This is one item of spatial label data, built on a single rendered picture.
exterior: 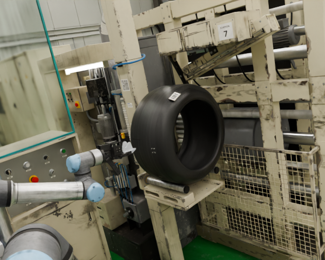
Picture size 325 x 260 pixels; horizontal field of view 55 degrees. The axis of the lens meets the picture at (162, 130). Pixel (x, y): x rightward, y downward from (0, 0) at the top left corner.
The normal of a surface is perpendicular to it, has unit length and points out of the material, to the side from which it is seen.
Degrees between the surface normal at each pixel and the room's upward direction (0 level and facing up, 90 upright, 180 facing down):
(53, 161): 90
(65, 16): 90
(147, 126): 64
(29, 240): 15
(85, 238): 90
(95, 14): 90
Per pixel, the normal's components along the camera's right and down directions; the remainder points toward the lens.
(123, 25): 0.67, 0.05
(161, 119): -0.06, -0.19
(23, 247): -0.16, -0.96
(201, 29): -0.71, 0.31
